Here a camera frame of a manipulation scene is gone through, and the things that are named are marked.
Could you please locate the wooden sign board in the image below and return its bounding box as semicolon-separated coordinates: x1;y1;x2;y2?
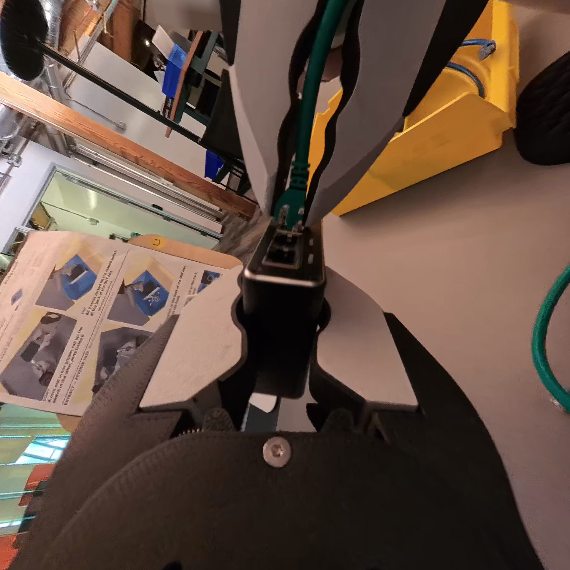
58;235;243;433

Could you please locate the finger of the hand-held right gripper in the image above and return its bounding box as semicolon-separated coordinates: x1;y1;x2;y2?
302;0;447;224
228;0;329;220

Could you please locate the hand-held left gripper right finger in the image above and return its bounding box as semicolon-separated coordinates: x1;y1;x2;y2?
306;268;420;428

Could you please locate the black network switch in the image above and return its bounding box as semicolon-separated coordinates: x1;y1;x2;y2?
240;218;328;399

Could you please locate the black round object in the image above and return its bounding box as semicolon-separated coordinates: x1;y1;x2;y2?
516;51;570;166

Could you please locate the green ethernet cable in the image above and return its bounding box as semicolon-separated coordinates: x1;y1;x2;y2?
274;0;570;412

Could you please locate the black fuzzy ball on pole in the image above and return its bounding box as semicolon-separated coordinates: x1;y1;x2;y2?
0;0;246;159

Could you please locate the wooden beam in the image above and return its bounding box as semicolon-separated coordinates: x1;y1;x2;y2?
0;71;259;221

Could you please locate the orange tool case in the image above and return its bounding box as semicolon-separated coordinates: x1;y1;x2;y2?
18;470;61;508

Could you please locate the printed instruction sheet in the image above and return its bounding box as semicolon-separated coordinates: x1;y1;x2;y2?
0;231;223;417

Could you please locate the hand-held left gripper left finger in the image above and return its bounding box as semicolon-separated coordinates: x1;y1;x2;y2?
139;266;250;430

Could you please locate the blue ethernet cable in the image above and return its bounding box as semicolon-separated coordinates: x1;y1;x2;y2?
445;39;497;96

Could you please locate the yellow plastic bin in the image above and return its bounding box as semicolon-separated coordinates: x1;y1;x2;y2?
309;0;521;216

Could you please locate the silver air duct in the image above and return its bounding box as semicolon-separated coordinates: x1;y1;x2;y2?
38;0;85;90

